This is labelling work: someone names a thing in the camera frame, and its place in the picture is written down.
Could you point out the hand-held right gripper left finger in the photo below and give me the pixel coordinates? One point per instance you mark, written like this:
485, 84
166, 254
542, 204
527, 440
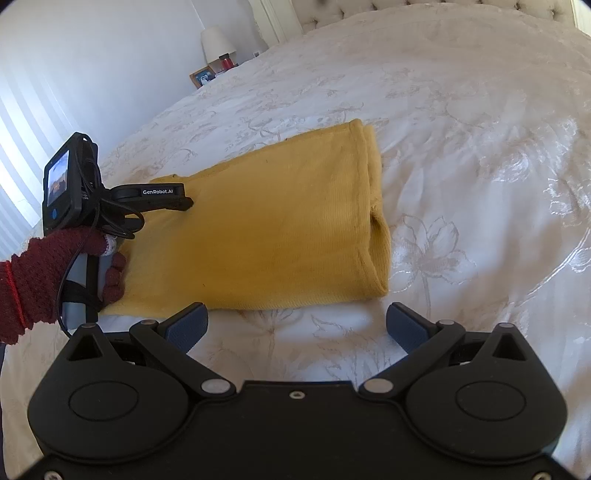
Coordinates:
187, 330

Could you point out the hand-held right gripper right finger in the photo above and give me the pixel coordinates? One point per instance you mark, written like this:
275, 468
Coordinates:
406, 325

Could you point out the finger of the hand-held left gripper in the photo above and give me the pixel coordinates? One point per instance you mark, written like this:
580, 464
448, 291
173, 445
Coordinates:
175, 204

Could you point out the yellow knit sweater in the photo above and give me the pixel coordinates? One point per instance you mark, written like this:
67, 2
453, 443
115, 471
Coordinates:
277, 230

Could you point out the person's left forearm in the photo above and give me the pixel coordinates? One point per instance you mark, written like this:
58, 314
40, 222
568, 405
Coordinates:
8, 304

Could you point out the person's left hand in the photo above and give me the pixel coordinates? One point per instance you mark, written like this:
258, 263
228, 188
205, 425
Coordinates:
44, 277

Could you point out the white striped curtain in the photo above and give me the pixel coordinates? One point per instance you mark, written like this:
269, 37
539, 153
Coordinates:
27, 138

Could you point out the red candle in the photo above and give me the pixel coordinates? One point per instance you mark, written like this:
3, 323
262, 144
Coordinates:
226, 62

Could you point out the white table lamp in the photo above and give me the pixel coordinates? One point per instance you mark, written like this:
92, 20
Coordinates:
216, 42

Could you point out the white floral bed cover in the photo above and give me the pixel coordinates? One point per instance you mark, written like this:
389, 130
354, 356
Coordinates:
461, 161

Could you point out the tufted cream headboard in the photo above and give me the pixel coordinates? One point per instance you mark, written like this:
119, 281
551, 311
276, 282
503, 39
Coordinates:
415, 9

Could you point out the wooden picture frame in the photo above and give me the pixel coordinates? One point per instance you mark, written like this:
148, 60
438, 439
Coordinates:
203, 77

